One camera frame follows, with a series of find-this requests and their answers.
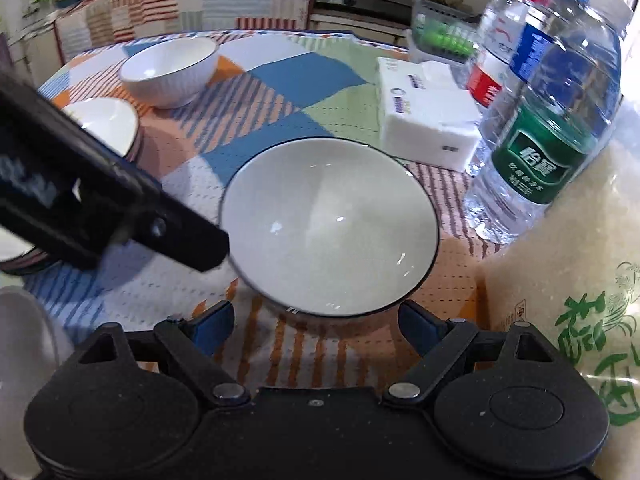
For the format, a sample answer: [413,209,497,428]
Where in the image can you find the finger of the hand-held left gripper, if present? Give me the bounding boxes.
[131,189,231,272]

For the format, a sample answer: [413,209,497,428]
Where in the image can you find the blue label water bottle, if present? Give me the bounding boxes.
[509,0,596,86]

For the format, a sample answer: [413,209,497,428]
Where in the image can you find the green label water bottle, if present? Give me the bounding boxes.
[462,0,623,245]

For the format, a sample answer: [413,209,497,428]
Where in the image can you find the red label water bottle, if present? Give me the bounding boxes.
[465,0,551,111]

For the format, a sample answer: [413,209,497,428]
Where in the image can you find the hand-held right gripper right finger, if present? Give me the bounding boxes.
[382,300,566,407]

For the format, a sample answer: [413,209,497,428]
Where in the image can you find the patchwork print tablecloth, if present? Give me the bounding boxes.
[22,30,496,391]

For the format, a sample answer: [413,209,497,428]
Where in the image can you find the black gas stove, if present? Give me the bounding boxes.
[314,0,476,26]

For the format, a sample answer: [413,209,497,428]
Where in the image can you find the white tissue pack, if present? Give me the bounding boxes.
[376,56,483,171]

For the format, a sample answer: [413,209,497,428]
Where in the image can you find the striped patchwork counter cloth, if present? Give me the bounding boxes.
[52,0,325,63]

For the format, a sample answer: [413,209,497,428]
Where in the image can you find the clear bag of rice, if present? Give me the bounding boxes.
[477,130,640,480]

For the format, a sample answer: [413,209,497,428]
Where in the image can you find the white sun print plate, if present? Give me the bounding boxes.
[0,96,144,277]

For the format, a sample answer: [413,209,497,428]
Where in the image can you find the clear plastic storage container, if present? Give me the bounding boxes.
[409,0,483,63]

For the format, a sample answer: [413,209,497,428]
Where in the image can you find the white bowl with dark rim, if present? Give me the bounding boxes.
[219,137,441,319]
[0,286,62,480]
[118,36,220,110]

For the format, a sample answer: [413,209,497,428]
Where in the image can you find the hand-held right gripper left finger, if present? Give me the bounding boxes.
[70,300,251,407]

